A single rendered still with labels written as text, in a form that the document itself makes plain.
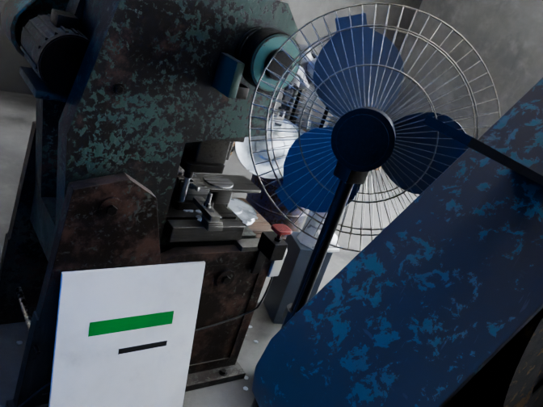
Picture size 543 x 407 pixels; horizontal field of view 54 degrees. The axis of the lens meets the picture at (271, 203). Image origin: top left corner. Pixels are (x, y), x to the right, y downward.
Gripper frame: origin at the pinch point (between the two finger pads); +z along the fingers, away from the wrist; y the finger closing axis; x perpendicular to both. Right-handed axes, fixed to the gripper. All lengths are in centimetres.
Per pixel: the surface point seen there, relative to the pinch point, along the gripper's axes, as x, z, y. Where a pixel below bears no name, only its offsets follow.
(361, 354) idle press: 15, 109, 142
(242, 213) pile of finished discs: -4, 18, -77
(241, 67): -15, 26, 63
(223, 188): -12.7, 40.0, 3.5
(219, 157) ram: -17.0, 33.9, 16.8
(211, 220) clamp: -12, 58, 16
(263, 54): -10, 21, 65
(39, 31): -74, 33, 60
